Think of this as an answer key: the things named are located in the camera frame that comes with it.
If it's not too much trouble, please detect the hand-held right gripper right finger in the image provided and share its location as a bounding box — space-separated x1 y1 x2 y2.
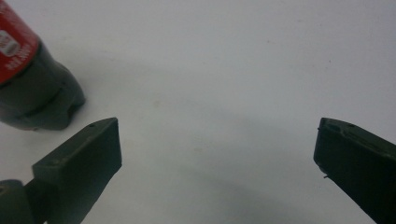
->
313 117 396 224

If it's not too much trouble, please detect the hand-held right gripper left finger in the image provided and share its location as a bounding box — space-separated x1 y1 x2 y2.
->
23 117 123 224

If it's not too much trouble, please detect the cola bottle with red label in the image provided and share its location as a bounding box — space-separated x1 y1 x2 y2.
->
0 0 87 132

